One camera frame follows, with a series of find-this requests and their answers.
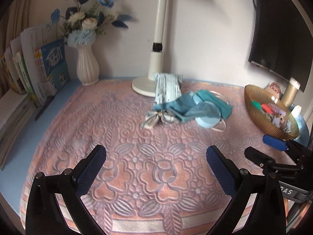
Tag white blue tissue pack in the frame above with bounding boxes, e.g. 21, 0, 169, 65
291, 105, 302, 119

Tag white ribbed vase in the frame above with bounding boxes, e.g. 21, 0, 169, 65
76, 43, 100, 86

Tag blue cover book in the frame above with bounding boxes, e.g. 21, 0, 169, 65
40, 39, 71, 96

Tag green wet wipes pack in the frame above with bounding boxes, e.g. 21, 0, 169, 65
153, 73, 183, 109

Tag blue artificial flowers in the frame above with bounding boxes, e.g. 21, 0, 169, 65
50, 0, 133, 47

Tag white desk lamp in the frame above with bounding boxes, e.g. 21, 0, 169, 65
132, 0, 167, 98

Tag light blue face mask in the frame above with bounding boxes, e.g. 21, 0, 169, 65
195, 115, 227, 132

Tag black wall television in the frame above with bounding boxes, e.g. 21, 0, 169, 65
248, 0, 312, 91

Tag golden wicker bowl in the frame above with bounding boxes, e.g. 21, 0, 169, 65
244, 85, 300, 140

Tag gold thermos bottle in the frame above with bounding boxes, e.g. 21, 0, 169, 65
281, 77, 301, 109

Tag stack of books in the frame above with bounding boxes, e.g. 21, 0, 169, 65
1, 23, 71, 169

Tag pink embossed table mat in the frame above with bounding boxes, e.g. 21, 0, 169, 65
20, 80, 291, 234

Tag plaid bow hair clip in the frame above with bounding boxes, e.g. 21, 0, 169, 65
142, 110, 180, 129

